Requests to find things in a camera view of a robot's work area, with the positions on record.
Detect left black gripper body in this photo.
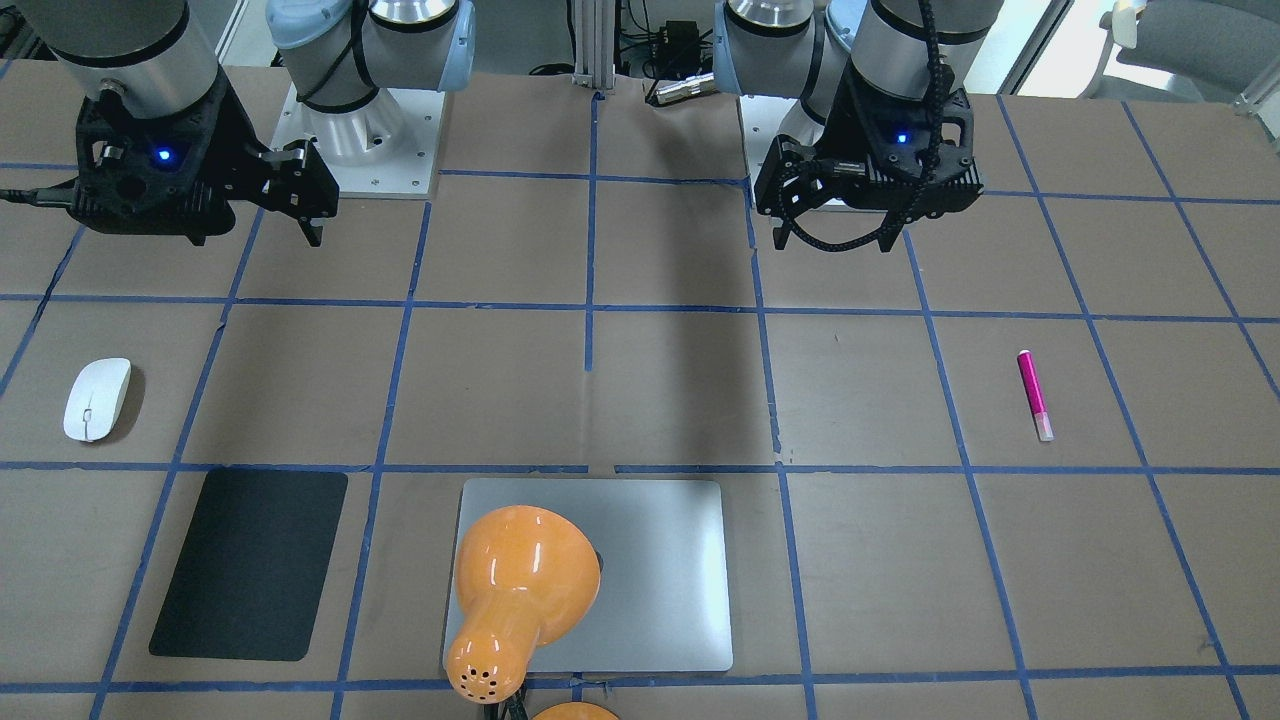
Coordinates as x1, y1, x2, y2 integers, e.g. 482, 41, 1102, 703
754, 136, 851, 219

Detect orange desk lamp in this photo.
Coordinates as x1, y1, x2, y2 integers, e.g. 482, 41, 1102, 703
443, 505, 602, 719

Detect grey office chair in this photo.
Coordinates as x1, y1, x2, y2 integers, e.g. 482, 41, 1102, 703
1080, 1, 1279, 102

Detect black mousepad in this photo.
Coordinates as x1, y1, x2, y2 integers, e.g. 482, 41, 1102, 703
148, 468, 349, 662

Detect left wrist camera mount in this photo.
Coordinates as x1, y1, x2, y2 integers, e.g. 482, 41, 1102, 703
814, 64, 983, 217

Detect black power adapter box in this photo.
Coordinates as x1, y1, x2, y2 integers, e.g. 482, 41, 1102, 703
653, 20, 701, 65

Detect silver laptop notebook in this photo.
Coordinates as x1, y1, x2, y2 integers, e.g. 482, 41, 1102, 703
458, 477, 733, 676

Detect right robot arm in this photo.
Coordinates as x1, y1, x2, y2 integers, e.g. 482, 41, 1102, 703
3, 1, 475, 247

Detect aluminium frame post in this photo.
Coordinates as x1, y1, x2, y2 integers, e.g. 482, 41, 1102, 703
568, 0, 618, 95

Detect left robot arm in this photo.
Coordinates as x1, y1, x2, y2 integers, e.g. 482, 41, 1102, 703
713, 1, 1002, 252

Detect white computer mouse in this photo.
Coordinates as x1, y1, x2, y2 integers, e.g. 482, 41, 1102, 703
61, 357, 133, 443

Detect pink marker pen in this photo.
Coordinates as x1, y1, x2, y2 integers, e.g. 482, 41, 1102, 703
1016, 348, 1055, 443

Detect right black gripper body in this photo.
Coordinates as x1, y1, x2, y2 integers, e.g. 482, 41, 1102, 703
221, 138, 340, 225

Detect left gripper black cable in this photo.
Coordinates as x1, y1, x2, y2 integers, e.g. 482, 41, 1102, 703
778, 0, 951, 252

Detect silver cylinder connector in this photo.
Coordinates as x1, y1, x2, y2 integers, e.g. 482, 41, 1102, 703
644, 72, 718, 108

